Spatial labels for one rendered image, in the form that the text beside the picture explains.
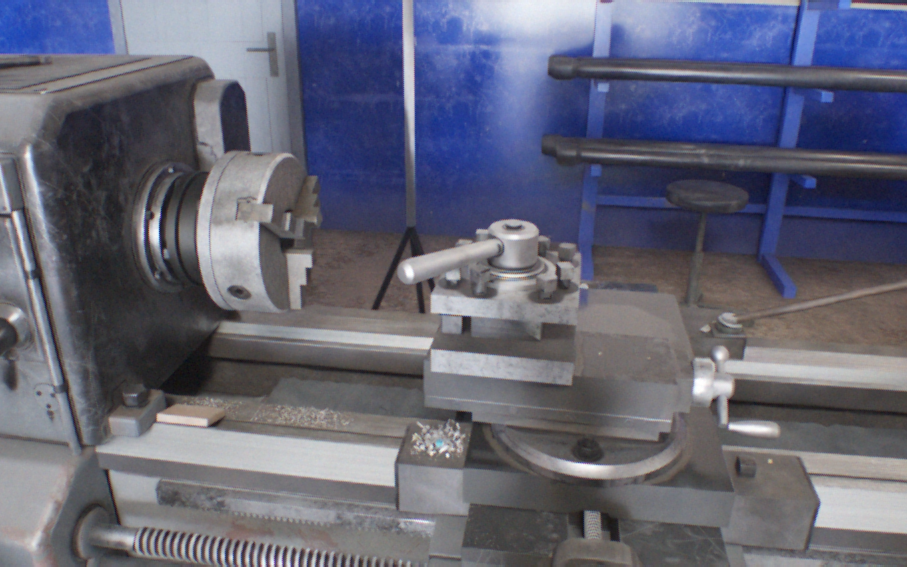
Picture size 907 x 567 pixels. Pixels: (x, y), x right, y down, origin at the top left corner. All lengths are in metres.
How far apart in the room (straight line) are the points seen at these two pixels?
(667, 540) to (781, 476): 0.21
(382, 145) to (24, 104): 3.33
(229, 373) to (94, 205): 0.55
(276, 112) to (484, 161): 1.23
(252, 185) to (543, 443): 0.54
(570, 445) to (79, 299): 0.67
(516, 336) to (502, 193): 3.36
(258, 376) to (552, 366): 0.78
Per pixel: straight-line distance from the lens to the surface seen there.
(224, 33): 4.41
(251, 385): 1.50
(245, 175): 1.09
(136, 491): 1.25
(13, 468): 1.21
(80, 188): 1.06
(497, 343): 0.87
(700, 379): 0.93
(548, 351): 0.86
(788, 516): 1.04
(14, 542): 1.17
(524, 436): 0.91
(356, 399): 1.39
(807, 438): 1.43
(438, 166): 4.21
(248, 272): 1.07
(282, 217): 1.09
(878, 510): 1.12
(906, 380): 1.46
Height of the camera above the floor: 1.48
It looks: 24 degrees down
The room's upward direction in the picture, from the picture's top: 1 degrees clockwise
